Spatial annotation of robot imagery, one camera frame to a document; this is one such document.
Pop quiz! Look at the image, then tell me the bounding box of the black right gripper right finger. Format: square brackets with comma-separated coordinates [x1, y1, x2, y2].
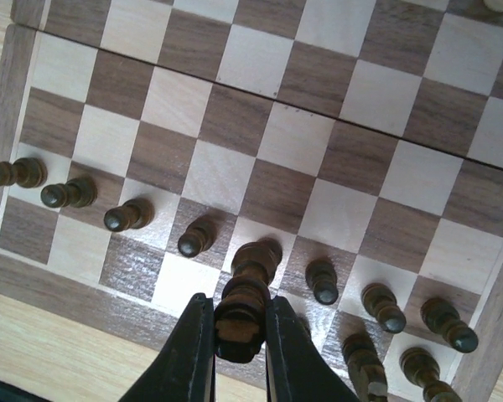
[266, 296, 358, 401]

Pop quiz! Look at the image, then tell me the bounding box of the dark rook piece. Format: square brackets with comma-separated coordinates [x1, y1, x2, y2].
[400, 347, 462, 402]

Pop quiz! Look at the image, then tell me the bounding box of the dark knight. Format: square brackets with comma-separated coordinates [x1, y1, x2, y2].
[342, 333, 388, 402]

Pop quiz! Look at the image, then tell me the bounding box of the dark pawn on board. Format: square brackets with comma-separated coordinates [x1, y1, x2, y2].
[0, 157, 47, 188]

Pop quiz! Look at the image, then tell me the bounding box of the dark queen piece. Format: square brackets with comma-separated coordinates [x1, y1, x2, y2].
[215, 237, 283, 363]

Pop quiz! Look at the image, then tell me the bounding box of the dark bishop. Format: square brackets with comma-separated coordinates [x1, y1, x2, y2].
[298, 317, 311, 338]

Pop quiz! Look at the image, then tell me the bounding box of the wooden chess board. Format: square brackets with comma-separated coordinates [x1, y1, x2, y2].
[0, 1, 503, 401]

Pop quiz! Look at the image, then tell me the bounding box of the dark pawn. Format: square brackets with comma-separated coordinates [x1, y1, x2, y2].
[178, 216, 217, 258]
[40, 176, 97, 209]
[0, 157, 47, 188]
[361, 283, 407, 334]
[305, 259, 339, 305]
[103, 198, 154, 232]
[420, 297, 479, 353]

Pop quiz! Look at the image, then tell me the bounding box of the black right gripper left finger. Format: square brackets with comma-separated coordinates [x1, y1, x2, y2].
[121, 293, 215, 401]

